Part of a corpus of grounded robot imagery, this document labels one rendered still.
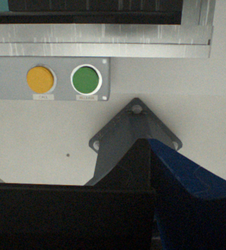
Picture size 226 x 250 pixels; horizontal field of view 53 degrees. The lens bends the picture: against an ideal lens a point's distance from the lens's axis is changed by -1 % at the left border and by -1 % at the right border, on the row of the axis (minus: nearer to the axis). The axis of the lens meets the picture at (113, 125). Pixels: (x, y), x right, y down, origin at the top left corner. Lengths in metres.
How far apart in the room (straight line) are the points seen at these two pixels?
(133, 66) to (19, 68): 0.21
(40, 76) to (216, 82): 0.33
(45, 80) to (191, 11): 0.23
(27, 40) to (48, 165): 0.29
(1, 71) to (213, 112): 0.40
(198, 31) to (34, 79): 0.25
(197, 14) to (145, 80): 0.16
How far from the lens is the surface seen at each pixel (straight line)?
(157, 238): 0.23
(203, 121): 0.52
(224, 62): 0.50
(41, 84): 0.37
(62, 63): 0.37
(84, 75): 0.35
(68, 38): 0.37
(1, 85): 0.41
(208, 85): 0.50
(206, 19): 0.38
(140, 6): 0.35
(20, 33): 0.39
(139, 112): 0.45
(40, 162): 0.56
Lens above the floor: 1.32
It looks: 69 degrees down
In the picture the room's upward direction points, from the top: 175 degrees counter-clockwise
